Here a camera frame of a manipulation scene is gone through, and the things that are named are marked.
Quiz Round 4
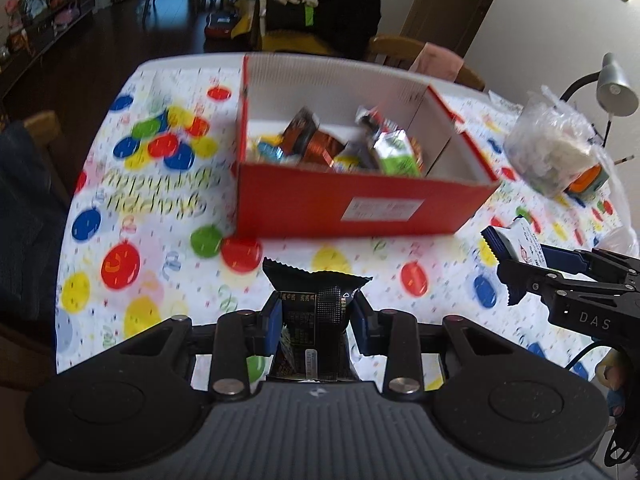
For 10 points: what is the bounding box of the silver desk lamp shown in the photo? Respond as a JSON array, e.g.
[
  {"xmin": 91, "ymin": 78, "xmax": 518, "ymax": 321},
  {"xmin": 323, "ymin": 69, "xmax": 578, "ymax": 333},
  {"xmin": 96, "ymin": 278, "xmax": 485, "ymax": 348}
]
[{"xmin": 559, "ymin": 52, "xmax": 640, "ymax": 146}]

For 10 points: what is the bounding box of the black snack packet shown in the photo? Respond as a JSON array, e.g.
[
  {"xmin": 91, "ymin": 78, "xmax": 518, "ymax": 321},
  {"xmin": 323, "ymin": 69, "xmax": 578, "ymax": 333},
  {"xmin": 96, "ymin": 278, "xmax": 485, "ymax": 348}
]
[{"xmin": 262, "ymin": 258, "xmax": 373, "ymax": 383}]

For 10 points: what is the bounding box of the black cable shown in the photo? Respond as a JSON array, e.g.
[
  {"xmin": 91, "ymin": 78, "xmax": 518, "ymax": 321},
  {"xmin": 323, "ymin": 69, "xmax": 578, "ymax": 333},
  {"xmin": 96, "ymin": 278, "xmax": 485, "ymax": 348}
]
[{"xmin": 565, "ymin": 340, "xmax": 632, "ymax": 466}]

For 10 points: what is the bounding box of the pink cloth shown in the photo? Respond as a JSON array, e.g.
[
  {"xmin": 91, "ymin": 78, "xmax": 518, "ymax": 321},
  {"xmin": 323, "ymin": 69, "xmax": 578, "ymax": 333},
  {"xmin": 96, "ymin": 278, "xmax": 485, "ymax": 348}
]
[{"xmin": 412, "ymin": 42, "xmax": 466, "ymax": 83}]

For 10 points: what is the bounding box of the yellow snack packet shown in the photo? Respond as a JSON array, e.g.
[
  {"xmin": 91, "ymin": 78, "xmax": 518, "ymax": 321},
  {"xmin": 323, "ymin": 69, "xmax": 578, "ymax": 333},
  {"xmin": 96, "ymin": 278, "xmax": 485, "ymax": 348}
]
[{"xmin": 252, "ymin": 132, "xmax": 286, "ymax": 161}]

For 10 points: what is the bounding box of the black garment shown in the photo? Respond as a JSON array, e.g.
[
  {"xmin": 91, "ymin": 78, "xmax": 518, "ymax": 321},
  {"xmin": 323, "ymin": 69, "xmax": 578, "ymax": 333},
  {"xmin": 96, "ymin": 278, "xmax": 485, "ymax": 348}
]
[{"xmin": 265, "ymin": 0, "xmax": 383, "ymax": 61}]

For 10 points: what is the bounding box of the clear bag of white food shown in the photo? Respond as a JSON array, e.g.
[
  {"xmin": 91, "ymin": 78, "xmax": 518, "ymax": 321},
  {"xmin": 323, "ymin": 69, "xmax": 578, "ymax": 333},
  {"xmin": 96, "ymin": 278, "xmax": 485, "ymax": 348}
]
[{"xmin": 502, "ymin": 87, "xmax": 611, "ymax": 198}]

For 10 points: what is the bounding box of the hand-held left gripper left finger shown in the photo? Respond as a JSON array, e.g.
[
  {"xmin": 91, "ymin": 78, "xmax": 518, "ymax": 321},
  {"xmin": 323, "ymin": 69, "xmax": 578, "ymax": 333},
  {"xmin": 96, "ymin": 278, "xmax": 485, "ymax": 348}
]
[{"xmin": 117, "ymin": 290, "xmax": 283, "ymax": 400}]

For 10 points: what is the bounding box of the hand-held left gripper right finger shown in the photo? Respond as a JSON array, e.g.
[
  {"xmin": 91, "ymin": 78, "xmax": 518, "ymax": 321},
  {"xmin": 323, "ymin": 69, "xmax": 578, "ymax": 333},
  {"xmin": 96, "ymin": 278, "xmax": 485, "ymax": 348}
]
[{"xmin": 350, "ymin": 292, "xmax": 522, "ymax": 396}]

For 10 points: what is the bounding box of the white and blue snack packet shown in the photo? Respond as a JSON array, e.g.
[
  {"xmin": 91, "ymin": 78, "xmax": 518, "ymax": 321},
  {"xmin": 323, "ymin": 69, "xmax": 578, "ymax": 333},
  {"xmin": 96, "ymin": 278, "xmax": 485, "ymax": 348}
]
[{"xmin": 500, "ymin": 217, "xmax": 548, "ymax": 267}]

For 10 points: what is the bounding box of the dark brown snack packet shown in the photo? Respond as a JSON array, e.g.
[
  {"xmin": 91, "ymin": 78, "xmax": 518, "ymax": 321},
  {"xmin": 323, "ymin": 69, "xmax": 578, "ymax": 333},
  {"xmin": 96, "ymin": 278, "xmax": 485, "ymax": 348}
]
[{"xmin": 280, "ymin": 107, "xmax": 321, "ymax": 161}]

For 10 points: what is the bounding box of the green snack packet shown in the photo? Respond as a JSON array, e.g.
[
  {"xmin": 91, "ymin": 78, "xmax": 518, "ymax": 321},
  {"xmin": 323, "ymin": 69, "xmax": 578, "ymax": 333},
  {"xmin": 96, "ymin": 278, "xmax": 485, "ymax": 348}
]
[{"xmin": 372, "ymin": 129, "xmax": 426, "ymax": 177}]

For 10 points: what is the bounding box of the dark television cabinet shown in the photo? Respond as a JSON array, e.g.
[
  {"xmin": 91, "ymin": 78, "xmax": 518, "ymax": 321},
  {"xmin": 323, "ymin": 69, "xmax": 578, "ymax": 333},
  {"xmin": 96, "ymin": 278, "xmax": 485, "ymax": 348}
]
[{"xmin": 0, "ymin": 0, "xmax": 98, "ymax": 101}]

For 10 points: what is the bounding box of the person's right hand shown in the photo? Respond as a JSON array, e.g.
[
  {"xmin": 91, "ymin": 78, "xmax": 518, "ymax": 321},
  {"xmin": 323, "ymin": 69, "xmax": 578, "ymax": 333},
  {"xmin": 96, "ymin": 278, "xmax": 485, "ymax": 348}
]
[{"xmin": 597, "ymin": 348, "xmax": 633, "ymax": 418}]

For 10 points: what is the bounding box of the shiny copper snack packet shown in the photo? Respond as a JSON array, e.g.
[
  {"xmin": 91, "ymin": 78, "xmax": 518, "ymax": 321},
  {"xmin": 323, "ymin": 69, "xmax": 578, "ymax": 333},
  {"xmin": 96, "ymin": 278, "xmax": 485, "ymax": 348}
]
[{"xmin": 300, "ymin": 130, "xmax": 348, "ymax": 168}]

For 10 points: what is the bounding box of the orange plastic item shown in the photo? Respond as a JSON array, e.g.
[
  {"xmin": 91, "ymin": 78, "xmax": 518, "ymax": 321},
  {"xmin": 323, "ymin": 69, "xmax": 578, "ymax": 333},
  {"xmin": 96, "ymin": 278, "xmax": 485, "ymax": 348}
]
[{"xmin": 567, "ymin": 165, "xmax": 611, "ymax": 196}]

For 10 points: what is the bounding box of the silver and red snack packet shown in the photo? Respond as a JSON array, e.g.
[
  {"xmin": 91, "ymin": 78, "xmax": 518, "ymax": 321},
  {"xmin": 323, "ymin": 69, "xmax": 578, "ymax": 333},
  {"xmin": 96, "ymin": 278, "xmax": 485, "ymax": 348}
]
[{"xmin": 355, "ymin": 106, "xmax": 401, "ymax": 138}]

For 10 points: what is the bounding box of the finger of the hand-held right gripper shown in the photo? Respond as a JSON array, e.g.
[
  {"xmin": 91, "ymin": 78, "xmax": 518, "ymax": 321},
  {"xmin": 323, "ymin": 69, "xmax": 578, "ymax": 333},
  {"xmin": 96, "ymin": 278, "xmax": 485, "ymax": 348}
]
[
  {"xmin": 542, "ymin": 246, "xmax": 640, "ymax": 283},
  {"xmin": 480, "ymin": 226, "xmax": 564, "ymax": 307}
]

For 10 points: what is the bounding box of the balloon print tablecloth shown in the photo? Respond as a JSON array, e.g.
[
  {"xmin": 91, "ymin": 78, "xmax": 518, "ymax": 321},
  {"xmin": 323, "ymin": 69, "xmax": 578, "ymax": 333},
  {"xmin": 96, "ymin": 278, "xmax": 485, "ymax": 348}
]
[{"xmin": 55, "ymin": 62, "xmax": 640, "ymax": 396}]

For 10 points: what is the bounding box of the crumpled clear plastic bag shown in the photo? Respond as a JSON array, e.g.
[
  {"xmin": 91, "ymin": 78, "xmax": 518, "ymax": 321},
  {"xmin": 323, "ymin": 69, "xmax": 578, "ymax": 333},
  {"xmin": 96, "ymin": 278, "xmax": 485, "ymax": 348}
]
[{"xmin": 597, "ymin": 225, "xmax": 640, "ymax": 256}]

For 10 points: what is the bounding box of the red cardboard box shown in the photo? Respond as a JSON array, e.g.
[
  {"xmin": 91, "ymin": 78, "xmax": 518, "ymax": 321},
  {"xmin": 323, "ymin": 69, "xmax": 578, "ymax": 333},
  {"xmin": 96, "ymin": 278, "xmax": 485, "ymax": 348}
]
[{"xmin": 232, "ymin": 54, "xmax": 501, "ymax": 239}]

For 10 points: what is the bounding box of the yellow armchair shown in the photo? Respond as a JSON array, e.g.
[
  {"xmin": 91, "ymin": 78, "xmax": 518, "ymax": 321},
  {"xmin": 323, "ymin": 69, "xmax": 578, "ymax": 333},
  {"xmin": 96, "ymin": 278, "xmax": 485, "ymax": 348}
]
[{"xmin": 235, "ymin": 0, "xmax": 331, "ymax": 56}]

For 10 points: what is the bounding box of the dark grey snack packet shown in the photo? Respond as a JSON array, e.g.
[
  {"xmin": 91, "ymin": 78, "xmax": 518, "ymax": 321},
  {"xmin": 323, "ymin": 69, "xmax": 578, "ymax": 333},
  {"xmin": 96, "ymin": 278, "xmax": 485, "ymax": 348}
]
[{"xmin": 342, "ymin": 141, "xmax": 381, "ymax": 170}]

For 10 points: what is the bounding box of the wooden dining chair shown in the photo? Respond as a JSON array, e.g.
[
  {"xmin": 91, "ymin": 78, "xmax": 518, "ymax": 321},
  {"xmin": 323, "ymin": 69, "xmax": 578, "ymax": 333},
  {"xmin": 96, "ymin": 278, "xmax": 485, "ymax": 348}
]
[{"xmin": 367, "ymin": 35, "xmax": 486, "ymax": 92}]

